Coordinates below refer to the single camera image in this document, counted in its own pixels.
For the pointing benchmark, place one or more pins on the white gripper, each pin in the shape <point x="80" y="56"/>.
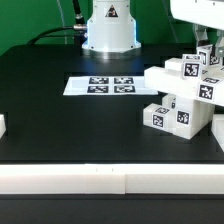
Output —
<point x="203" y="13"/>

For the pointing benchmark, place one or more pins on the white tagged cube edge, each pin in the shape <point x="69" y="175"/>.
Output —
<point x="191" y="66"/>

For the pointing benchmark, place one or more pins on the white chair back part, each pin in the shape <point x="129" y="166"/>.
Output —
<point x="209" y="87"/>

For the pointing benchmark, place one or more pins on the small white tagged cube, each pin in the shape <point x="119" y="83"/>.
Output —
<point x="207" y="55"/>

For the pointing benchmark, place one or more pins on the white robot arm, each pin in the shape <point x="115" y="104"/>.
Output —
<point x="111" y="30"/>

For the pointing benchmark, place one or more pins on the white block edge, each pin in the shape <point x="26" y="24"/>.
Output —
<point x="2" y="125"/>
<point x="218" y="129"/>

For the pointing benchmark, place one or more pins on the white block left edge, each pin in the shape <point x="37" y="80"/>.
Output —
<point x="2" y="125"/>

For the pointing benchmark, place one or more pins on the white block right edge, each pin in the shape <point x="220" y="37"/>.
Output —
<point x="218" y="129"/>

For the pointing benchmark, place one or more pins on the white front rail wall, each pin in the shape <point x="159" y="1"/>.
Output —
<point x="112" y="179"/>

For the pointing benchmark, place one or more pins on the white chair seat part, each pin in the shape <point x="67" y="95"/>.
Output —
<point x="186" y="117"/>

